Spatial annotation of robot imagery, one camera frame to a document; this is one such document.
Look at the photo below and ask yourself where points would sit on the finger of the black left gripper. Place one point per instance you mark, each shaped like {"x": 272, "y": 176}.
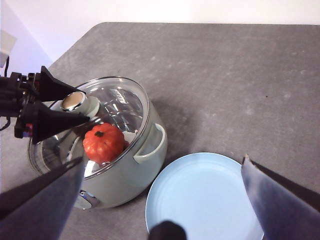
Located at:
{"x": 53, "y": 86}
{"x": 52, "y": 121}

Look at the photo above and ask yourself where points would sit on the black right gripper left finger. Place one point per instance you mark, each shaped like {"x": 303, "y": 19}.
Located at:
{"x": 37, "y": 210}

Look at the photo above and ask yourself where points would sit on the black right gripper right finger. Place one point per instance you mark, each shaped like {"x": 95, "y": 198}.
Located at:
{"x": 287, "y": 210}

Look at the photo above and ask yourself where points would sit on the orange toy pumpkin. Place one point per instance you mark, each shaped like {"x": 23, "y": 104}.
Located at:
{"x": 105, "y": 146}

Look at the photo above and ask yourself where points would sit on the glass lid with green knob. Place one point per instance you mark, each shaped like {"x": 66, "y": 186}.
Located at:
{"x": 125, "y": 105}

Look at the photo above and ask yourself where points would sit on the blue round plate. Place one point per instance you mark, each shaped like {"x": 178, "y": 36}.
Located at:
{"x": 200, "y": 195}

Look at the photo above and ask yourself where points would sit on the pale green electric steamer pot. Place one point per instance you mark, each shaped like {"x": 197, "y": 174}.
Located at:
{"x": 130, "y": 180}

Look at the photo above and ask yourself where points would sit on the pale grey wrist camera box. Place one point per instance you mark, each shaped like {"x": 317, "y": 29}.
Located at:
{"x": 6, "y": 47}

